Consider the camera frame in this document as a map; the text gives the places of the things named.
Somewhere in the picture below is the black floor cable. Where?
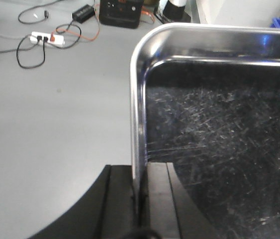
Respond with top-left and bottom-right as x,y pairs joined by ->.
0,0 -> 83,69

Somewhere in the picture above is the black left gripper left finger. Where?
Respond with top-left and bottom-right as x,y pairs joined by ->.
32,165 -> 137,239

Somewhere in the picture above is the silver metal tray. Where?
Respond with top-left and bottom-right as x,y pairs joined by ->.
130,23 -> 280,239

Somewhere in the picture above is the white power strip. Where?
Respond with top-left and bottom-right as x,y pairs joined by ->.
29,31 -> 65,47

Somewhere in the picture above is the orange cable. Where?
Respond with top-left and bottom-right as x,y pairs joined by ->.
50,3 -> 155,42

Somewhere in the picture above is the black power adapter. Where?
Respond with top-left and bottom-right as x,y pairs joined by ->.
72,4 -> 95,23

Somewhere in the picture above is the black box device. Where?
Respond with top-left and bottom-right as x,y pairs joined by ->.
99,0 -> 144,29

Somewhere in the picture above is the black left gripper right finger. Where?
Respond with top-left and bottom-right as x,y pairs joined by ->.
147,162 -> 217,239

